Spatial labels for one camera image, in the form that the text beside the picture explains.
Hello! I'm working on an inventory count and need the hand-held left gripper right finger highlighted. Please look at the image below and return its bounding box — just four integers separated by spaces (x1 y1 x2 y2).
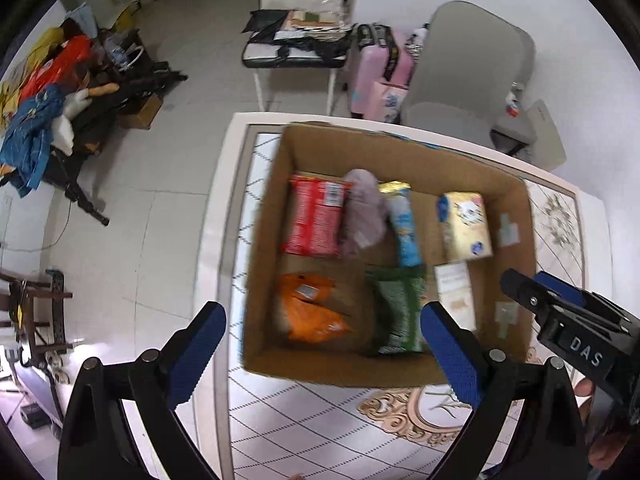
420 301 591 480

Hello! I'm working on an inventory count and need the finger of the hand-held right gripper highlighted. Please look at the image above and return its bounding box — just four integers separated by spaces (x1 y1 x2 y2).
500 268 551 322
532 271 631 322

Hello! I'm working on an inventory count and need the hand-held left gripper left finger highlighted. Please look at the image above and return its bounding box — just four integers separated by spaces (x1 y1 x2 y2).
57 301 227 480

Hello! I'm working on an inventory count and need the small white box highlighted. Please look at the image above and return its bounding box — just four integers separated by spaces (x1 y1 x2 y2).
434 261 477 331

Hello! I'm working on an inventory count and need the green packet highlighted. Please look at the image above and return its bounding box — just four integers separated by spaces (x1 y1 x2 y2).
365 266 428 356

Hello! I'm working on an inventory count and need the yellow tissue pack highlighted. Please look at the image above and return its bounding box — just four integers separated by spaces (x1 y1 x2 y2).
437 191 493 262

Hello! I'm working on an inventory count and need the orange snack packet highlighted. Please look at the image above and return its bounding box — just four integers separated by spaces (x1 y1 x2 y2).
278 272 355 345

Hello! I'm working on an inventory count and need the purple grey cloth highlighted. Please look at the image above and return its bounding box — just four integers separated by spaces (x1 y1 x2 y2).
340 169 388 260

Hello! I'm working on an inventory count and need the red snack packet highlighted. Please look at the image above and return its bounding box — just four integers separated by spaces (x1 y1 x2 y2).
281 174 353 259

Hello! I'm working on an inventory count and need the person's right hand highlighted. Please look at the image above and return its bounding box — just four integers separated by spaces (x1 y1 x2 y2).
574 379 633 470

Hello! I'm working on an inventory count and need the floral printed tablecloth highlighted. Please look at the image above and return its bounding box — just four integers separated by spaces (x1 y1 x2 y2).
227 122 586 480

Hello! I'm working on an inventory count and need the white board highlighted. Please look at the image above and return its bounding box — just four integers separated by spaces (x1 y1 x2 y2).
525 99 567 173

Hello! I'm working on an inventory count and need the small grey chair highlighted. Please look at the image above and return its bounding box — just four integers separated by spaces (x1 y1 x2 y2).
490 105 538 157

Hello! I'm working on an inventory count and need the dark wooden chair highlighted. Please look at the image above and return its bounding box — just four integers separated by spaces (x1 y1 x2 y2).
0 269 73 368

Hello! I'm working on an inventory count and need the small black box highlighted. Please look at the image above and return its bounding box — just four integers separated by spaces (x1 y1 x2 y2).
20 402 49 429

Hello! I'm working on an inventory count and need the pink paper bag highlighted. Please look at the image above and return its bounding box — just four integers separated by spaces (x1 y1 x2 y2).
367 80 408 123

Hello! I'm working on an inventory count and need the large grey chair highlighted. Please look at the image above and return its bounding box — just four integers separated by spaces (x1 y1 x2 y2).
400 1 536 142

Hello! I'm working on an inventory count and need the small brown cardboard box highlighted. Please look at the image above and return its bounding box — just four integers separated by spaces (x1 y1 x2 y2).
117 92 163 131

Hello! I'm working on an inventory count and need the pink suitcase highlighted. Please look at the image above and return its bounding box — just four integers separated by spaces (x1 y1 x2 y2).
350 22 416 116

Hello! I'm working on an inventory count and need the blue patterned cloth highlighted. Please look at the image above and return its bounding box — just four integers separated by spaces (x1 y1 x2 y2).
0 85 68 196

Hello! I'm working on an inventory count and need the white plush toy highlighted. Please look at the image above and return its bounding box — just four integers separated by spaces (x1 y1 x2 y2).
55 82 121 153

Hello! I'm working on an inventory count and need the red orange bag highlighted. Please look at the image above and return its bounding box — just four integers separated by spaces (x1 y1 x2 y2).
17 35 96 106

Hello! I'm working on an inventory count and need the black cloth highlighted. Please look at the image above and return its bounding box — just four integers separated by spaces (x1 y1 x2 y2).
275 35 353 59

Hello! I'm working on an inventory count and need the yellow cloth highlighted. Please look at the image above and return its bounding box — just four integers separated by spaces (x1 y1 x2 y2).
0 27 66 121

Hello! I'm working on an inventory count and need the black bag on chair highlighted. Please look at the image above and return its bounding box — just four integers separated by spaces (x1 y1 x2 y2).
243 9 291 43

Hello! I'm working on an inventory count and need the stack of papers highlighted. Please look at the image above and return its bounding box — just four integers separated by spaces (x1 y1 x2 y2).
285 9 351 32

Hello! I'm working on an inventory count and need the yellow bag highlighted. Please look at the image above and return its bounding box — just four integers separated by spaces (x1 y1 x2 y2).
112 2 144 31

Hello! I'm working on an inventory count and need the light blue cloth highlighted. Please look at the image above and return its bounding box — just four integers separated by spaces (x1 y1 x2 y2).
65 4 98 38

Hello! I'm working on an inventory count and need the black floor cable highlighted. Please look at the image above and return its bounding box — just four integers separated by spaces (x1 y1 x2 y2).
0 200 71 252

